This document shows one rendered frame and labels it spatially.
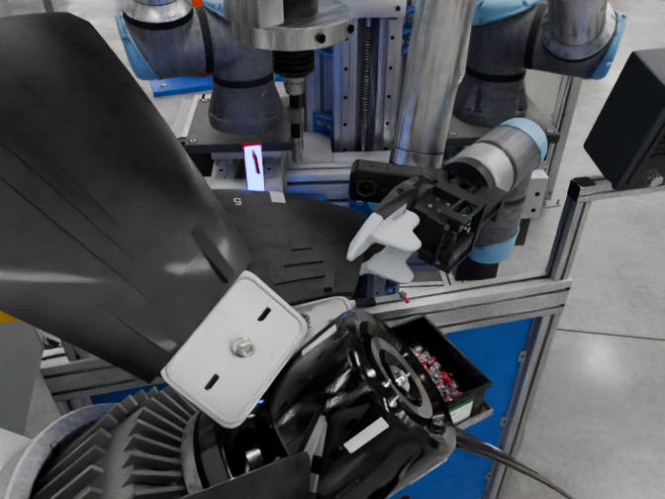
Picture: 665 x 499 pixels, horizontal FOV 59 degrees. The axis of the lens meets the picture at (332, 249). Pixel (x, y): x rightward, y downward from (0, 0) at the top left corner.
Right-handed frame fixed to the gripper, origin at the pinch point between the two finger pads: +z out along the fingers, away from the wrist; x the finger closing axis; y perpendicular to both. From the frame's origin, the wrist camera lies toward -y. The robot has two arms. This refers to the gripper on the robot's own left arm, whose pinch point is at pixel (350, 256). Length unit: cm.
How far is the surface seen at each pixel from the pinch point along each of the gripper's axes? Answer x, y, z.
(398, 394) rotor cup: -7.6, 15.3, 15.5
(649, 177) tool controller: 8, 16, -56
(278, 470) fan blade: -15.6, 16.1, 27.6
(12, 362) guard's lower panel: 107, -110, 7
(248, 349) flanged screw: -8.6, 6.4, 20.0
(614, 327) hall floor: 117, 21, -150
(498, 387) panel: 60, 10, -47
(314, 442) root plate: -10.2, 14.5, 22.9
